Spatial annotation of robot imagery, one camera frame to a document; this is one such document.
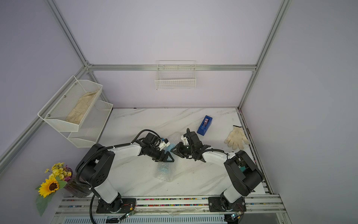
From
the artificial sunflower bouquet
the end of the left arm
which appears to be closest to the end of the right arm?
the end of the left arm

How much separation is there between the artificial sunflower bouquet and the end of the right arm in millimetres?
542

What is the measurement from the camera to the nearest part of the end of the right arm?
0.67m

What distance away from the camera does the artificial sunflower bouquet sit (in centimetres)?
58

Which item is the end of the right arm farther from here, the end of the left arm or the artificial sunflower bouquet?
the artificial sunflower bouquet
